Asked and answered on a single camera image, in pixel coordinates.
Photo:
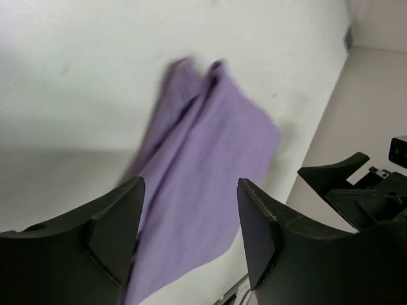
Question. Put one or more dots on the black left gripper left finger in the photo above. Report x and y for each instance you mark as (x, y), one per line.
(80, 257)

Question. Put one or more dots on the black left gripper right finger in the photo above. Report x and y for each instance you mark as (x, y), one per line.
(293, 259)

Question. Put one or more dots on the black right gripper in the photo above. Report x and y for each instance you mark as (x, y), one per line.
(380, 196)

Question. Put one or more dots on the purple t shirt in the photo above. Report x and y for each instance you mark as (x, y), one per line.
(204, 136)

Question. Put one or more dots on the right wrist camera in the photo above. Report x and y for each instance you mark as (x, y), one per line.
(398, 151)

